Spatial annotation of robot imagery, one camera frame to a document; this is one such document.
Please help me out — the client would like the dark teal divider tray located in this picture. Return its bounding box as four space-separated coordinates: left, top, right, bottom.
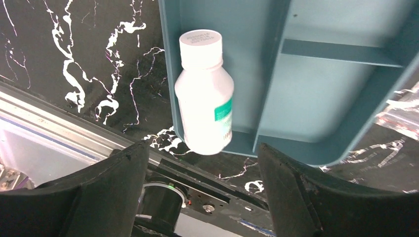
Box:
159 0 419 166

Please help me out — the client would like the aluminium rail frame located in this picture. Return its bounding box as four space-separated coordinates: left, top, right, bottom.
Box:
0 83 132 185

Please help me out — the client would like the white medicine bottle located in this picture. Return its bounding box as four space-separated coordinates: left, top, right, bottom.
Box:
174 29 234 156

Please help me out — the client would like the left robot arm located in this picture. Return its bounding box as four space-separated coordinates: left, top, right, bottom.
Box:
0 142 419 237

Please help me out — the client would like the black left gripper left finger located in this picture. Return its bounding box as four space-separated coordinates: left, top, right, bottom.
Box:
0 141 149 237

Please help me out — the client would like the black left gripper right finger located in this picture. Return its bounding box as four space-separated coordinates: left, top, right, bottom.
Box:
257 143 419 237

